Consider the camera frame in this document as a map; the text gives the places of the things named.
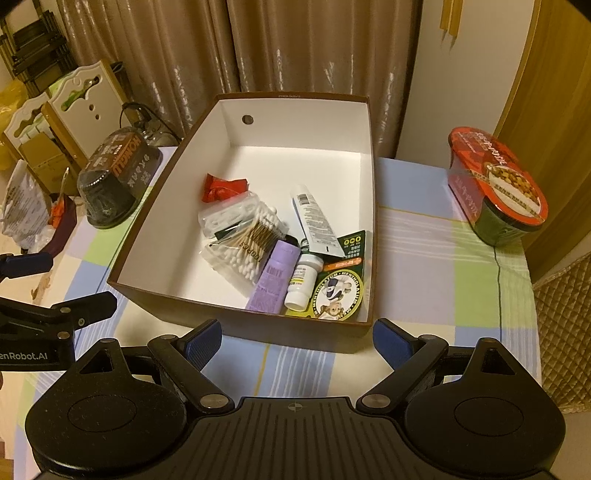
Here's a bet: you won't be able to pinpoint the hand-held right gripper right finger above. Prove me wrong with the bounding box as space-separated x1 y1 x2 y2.
356 318 517 415

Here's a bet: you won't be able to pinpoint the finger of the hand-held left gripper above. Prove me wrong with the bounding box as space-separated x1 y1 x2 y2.
0 291 118 334
0 251 55 280

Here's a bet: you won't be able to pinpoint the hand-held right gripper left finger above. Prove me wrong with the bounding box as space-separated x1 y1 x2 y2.
78 318 235 415

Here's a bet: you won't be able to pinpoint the green lip salve blister card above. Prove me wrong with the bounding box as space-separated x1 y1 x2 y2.
284 230 370 321

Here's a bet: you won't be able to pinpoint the cotton swab bag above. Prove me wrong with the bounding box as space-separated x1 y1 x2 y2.
205 205 289 283

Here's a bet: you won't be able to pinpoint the white pill bottle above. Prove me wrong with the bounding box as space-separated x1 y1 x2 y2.
284 253 326 311

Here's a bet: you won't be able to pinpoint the cream hair claw clip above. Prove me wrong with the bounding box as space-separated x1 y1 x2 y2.
198 193 260 237

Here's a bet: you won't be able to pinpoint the white squeeze tube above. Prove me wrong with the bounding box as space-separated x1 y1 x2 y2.
290 184 345 257

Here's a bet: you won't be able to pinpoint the brown cardboard box white inside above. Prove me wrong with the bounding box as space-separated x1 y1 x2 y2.
106 92 382 355

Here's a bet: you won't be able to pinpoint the checked desktop tablecloth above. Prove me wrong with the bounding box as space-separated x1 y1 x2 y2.
0 145 543 480

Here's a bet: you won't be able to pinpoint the dark red tray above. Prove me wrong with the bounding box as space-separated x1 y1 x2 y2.
44 194 78 257

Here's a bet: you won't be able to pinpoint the white plastic bag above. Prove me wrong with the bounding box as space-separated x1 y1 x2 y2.
0 159 51 252

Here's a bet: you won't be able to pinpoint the purple tube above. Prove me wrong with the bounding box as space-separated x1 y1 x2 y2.
245 241 301 315

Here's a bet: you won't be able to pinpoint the small brown cardboard carton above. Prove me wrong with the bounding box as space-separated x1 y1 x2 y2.
18 133 65 195

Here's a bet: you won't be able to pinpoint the dark instant noodle bowl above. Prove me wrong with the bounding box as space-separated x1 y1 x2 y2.
76 127 163 229

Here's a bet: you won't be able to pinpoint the white carved chair back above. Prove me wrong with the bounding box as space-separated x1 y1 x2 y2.
2 95 51 153
46 59 127 158

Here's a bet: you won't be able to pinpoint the red packet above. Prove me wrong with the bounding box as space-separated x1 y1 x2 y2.
203 173 250 203

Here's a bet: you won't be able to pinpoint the yellow plastic bag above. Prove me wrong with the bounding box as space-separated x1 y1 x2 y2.
0 78 28 171

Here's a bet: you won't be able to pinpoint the quilted beige chair cushion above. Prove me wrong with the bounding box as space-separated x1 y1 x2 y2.
533 253 591 414

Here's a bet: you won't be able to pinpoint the glass teapot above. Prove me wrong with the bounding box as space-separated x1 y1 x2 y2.
121 102 178 148

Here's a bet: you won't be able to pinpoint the red instant noodle bowl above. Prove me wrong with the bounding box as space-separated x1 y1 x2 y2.
445 127 550 247

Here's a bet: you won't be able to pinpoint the dark folding stools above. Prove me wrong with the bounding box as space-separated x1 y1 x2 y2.
0 16 77 84

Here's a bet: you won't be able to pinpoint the wooden door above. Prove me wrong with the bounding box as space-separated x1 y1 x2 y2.
492 0 591 287

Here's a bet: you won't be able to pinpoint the brown shiny curtain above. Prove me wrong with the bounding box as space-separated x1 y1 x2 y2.
58 0 423 158

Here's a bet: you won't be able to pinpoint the yellow paper wall ornament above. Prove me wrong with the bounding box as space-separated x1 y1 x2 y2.
438 0 465 44

